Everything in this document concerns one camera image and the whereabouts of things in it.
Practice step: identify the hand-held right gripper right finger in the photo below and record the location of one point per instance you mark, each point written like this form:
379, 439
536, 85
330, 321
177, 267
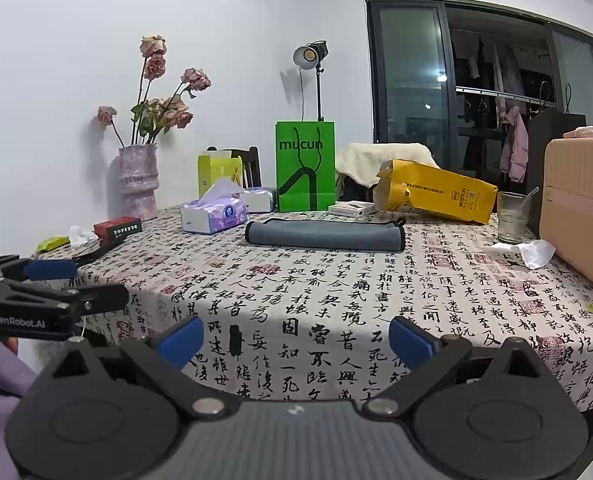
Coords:
409, 342

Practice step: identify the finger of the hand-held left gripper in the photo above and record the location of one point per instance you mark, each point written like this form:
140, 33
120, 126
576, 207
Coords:
101, 297
51, 269

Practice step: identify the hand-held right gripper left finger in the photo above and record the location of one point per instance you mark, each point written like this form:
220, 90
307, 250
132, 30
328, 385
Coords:
179, 342

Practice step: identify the grey towel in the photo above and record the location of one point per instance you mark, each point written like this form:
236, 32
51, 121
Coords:
324, 235

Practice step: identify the yellow-green wrapper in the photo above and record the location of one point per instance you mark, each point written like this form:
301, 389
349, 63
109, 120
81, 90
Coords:
51, 244

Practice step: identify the crumpled white tissue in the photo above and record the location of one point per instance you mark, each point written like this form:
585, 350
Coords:
529, 253
80, 235

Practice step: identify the calligraphy printed tablecloth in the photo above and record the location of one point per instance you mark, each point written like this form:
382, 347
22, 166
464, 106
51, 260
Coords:
356, 300

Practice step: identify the red box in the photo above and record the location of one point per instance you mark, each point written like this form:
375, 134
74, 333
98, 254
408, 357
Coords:
117, 227

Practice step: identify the speckled pink vase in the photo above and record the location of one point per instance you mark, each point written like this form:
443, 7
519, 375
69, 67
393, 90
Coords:
137, 182

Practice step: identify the purple tissue pack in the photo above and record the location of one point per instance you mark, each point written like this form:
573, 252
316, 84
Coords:
214, 214

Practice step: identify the flat white box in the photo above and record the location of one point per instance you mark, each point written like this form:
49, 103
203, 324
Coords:
351, 208

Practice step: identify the yellow paper bag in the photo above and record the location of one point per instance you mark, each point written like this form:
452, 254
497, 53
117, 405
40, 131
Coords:
439, 194

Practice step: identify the clear drinking glass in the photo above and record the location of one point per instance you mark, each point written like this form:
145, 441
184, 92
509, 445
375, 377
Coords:
510, 220

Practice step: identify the white tissue pack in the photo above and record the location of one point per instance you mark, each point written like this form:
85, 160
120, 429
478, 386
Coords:
259, 199

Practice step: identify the yellow-green carton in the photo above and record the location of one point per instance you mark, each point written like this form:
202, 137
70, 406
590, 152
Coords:
218, 169

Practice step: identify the cream blanket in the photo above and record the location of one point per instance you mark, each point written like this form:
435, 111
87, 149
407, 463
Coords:
384, 160

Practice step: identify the spoon in glass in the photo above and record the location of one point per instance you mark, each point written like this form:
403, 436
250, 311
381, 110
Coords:
526, 200

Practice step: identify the dark wooden chair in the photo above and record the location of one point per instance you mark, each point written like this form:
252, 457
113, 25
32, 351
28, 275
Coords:
250, 164

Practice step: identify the dried pink roses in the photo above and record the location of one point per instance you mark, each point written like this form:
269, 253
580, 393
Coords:
159, 105

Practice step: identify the green paper bag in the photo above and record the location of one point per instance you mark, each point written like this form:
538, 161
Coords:
305, 165

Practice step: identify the tan cardboard box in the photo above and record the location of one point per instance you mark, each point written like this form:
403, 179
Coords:
581, 215

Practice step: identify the pink jacket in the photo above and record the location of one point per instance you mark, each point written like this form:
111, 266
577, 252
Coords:
514, 145

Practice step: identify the black shopping bag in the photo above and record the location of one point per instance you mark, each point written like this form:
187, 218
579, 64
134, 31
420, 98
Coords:
551, 150

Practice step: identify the dark framed sliding window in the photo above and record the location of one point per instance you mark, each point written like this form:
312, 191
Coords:
416, 75

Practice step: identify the pink cloth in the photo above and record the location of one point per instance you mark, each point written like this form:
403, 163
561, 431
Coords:
591, 131

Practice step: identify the studio light on stand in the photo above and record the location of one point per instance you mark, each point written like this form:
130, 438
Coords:
310, 55

